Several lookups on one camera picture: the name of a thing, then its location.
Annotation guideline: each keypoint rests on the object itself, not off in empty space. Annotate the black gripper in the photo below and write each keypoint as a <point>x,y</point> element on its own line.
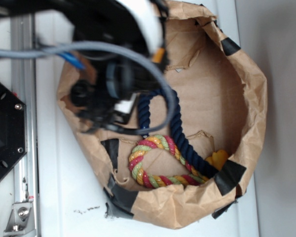
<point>107,99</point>

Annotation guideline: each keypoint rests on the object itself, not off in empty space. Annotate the metal corner bracket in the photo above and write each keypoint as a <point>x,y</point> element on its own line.
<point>21,220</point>

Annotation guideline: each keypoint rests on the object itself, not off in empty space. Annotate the aluminium extrusion rail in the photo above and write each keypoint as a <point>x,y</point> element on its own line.
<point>23,79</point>

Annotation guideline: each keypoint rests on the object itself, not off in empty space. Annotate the black white robot arm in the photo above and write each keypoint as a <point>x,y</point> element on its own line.
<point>122,40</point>

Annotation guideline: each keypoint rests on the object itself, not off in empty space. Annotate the orange rubber toy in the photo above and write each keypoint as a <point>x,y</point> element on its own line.
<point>218,159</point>

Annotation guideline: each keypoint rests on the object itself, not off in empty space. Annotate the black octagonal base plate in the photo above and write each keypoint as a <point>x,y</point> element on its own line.
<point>12,131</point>

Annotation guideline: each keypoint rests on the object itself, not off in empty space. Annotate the brown paper bag bin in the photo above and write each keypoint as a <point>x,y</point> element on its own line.
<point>223,97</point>

